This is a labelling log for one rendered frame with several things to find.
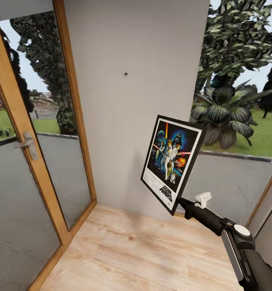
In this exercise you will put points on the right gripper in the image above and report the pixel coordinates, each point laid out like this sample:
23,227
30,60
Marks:
202,215

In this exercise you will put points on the fixed window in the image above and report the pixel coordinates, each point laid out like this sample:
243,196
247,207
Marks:
233,98

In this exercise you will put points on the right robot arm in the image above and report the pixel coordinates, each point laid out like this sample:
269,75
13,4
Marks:
252,272

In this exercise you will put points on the door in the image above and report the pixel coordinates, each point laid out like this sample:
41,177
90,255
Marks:
47,189

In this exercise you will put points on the poster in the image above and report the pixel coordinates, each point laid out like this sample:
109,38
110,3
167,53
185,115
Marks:
172,152

